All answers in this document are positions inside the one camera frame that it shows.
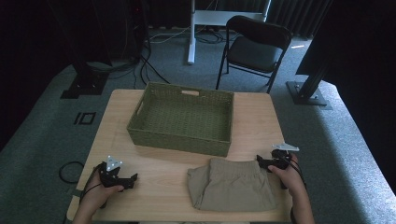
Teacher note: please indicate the black folding chair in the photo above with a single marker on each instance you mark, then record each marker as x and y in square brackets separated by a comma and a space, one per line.
[255, 49]

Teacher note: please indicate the person's left hand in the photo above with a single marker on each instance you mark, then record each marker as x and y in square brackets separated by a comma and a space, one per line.
[99, 196]

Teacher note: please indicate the person's right hand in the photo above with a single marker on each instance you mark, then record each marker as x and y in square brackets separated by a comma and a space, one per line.
[288, 179]

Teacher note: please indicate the green woven basket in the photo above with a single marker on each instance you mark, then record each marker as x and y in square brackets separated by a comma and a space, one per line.
[186, 118]

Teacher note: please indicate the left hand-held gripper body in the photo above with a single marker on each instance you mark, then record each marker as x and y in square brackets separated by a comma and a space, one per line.
[112, 177]

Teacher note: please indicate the beige pants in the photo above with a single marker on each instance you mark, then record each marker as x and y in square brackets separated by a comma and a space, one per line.
[232, 186]

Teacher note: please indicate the white desk frame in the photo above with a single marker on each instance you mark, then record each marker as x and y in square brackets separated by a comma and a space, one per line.
[199, 21]

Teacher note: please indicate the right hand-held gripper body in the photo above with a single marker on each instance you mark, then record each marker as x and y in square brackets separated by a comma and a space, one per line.
[280, 158]

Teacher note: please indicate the black metal stand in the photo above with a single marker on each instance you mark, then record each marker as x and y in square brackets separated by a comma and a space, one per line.
[85, 81]
[309, 90]

